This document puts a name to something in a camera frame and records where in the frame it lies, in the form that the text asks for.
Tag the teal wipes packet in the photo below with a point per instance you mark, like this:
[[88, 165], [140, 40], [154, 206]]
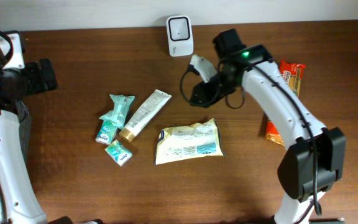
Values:
[[118, 115]]

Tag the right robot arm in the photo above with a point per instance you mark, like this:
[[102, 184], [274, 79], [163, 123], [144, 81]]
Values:
[[314, 157]]

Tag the teal tissue pack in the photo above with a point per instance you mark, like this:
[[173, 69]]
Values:
[[107, 133], [118, 153]]

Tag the cream yellow snack bag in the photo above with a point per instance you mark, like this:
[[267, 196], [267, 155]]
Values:
[[197, 140]]

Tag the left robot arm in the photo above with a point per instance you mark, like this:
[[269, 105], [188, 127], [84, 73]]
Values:
[[18, 203]]

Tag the grey plastic mesh basket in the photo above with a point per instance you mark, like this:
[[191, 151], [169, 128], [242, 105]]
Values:
[[22, 130]]

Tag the white cream tube gold cap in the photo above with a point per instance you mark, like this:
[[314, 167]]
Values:
[[147, 110]]

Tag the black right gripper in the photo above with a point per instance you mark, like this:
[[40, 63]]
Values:
[[204, 95]]

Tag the orange spaghetti packet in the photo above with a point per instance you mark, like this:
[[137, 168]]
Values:
[[292, 74]]

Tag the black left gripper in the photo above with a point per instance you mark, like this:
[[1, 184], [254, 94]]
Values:
[[41, 84]]

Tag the white barcode scanner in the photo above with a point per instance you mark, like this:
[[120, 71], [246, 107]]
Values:
[[179, 35]]

